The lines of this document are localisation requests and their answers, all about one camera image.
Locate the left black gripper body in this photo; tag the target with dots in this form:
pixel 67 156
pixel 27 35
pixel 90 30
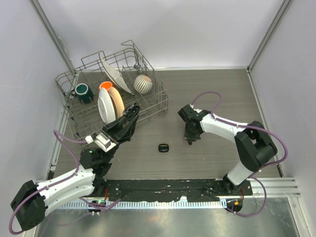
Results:
pixel 117 140

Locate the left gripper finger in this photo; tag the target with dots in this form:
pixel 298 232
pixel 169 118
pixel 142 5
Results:
pixel 129 126
pixel 116 126

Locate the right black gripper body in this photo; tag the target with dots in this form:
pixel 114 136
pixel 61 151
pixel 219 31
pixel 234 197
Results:
pixel 190 135

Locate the dusty black oval case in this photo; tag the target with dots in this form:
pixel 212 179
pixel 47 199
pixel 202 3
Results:
pixel 131 111

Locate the glossy black charging case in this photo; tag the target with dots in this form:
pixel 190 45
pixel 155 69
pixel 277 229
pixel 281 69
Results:
pixel 163 148

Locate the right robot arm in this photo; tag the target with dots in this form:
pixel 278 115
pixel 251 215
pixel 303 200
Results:
pixel 254 145

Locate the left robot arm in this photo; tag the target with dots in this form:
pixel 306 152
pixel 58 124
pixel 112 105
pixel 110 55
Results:
pixel 34 202

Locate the white round plate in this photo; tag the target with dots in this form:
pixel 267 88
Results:
pixel 105 107

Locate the beige round plate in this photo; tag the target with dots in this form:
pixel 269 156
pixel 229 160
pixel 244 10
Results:
pixel 117 100

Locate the dark green mug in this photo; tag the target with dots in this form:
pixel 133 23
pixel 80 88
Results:
pixel 84 93

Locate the striped ceramic bowl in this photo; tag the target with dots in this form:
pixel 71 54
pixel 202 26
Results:
pixel 143 84

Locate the orange cup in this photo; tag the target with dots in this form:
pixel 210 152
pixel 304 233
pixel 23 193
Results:
pixel 107 85

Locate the grey tilted plate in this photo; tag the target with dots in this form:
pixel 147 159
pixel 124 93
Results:
pixel 114 75

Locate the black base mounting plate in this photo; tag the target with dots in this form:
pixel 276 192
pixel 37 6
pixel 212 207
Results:
pixel 168 190

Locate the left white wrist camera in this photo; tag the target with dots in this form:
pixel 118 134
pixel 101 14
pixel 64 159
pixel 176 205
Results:
pixel 101 140

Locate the grey wire dish rack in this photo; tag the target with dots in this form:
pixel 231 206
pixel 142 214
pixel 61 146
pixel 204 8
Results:
pixel 130 62

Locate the white slotted cable duct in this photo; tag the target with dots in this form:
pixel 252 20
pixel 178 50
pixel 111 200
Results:
pixel 123 205

